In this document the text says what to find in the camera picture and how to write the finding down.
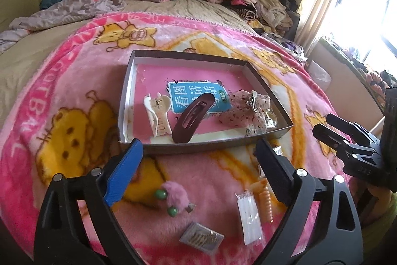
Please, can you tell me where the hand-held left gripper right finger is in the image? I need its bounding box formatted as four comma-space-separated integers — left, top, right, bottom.
254, 138, 363, 265

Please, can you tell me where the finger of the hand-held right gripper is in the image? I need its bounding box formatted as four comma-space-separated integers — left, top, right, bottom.
325, 114, 383, 148
313, 124, 362, 160

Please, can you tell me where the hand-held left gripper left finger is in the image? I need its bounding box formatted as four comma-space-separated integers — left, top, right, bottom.
33, 138, 146, 265

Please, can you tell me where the orange spiral hair tie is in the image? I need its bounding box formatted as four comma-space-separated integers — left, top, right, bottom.
251, 179, 276, 224

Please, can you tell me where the clear plastic packet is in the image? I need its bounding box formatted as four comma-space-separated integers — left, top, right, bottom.
236, 189, 264, 246

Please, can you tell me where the pink pompom hair tie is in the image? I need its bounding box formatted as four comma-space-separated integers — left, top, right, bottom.
154, 181, 197, 217

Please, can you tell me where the small hairpin packet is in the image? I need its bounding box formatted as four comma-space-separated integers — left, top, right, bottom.
179, 222, 225, 254

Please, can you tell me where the shallow grey cardboard box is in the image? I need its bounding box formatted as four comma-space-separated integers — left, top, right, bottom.
118, 50, 294, 155

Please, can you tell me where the white plastic bag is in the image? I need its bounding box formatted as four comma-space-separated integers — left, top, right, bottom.
307, 60, 332, 90

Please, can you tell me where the white claw hair clip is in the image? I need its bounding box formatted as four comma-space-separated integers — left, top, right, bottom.
143, 93, 172, 138

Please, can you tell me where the lace bow hair clip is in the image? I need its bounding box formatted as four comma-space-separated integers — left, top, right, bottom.
217, 90, 277, 137

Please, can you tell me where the brown snap hair clip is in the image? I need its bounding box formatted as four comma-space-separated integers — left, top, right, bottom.
171, 93, 215, 144

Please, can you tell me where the purple clothes heap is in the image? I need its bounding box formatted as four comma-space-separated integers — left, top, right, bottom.
264, 32, 307, 62

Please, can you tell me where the blue printed card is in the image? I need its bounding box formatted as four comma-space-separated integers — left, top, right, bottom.
167, 80, 232, 114

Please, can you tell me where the pink printed blanket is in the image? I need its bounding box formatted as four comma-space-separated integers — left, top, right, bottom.
0, 12, 373, 265

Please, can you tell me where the window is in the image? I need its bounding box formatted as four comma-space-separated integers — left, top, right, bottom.
323, 0, 397, 73

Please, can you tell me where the pile of clothes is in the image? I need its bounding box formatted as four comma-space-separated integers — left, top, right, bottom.
222, 0, 300, 36

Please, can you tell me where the lilac cloth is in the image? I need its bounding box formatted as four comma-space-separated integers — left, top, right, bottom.
0, 0, 126, 50

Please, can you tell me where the beige bed sheet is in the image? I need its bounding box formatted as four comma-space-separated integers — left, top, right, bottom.
0, 0, 258, 126

